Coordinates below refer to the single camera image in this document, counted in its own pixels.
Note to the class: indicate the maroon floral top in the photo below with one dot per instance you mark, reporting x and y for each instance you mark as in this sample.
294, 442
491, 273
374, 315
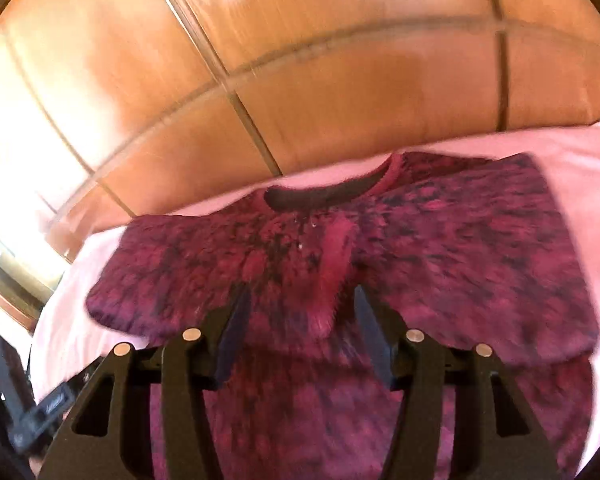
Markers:
455, 240

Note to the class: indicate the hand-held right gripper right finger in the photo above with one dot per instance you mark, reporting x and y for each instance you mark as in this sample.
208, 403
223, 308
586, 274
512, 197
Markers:
375, 340

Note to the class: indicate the pink bed sheet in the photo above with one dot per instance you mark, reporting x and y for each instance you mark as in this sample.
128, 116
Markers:
580, 160

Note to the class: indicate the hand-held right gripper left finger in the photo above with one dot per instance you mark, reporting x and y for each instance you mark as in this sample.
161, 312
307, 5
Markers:
231, 340

